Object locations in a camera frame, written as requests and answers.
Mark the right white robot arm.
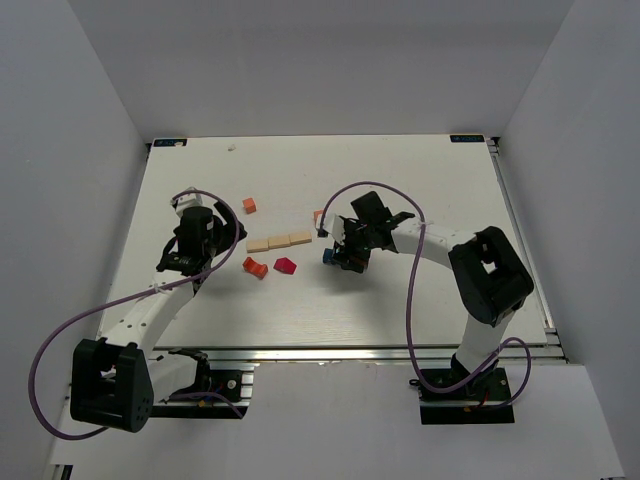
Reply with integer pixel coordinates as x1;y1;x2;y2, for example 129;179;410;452
316;191;534;377

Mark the aluminium table rail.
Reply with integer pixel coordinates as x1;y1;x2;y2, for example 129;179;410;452
149;344;566;366
486;137;568;363

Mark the right blue table label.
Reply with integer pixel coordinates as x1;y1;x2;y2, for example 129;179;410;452
449;134;485;143

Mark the natural wood block hotel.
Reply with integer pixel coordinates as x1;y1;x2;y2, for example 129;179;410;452
289;231;312;246

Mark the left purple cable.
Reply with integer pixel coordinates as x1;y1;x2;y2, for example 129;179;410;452
28;189;246;441

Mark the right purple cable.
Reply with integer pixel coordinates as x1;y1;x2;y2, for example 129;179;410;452
319;181;532;409

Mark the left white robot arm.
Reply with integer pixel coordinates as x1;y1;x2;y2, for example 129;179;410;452
70;202;246;433

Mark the brown wood block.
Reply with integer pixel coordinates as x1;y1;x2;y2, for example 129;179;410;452
349;256;368;268

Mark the orange cube left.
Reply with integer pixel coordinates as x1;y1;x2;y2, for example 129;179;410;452
242;198;257;214

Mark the orange cube centre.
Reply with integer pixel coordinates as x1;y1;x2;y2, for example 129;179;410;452
314;210;323;228

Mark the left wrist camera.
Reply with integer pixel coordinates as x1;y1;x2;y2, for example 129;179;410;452
171;187;203;218

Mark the blue table label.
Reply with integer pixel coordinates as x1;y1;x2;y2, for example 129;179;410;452
152;138;187;148
449;134;485;143

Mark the orange cube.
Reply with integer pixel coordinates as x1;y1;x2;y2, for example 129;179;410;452
314;210;323;228
242;198;257;214

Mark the red roof block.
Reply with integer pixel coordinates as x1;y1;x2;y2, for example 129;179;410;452
273;257;297;275

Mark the aluminium table rail right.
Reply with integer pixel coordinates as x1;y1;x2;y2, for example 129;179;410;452
486;137;568;363

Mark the aluminium table rail front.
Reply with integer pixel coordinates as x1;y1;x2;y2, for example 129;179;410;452
149;344;566;366

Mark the small natural wood block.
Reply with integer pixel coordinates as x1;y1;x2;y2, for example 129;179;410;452
246;239;269;253

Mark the orange arch block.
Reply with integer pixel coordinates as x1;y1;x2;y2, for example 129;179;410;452
242;257;268;279

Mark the left blue table label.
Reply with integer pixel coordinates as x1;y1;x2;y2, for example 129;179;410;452
152;138;187;148

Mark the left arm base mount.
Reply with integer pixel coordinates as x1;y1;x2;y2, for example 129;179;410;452
148;348;248;420

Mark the purple cable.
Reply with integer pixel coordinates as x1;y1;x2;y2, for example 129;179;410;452
28;189;246;441
319;181;532;409

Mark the blue wood block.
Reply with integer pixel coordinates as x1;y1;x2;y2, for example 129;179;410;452
322;248;336;265

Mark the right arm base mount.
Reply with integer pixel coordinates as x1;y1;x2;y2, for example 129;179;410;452
409;368;515;426

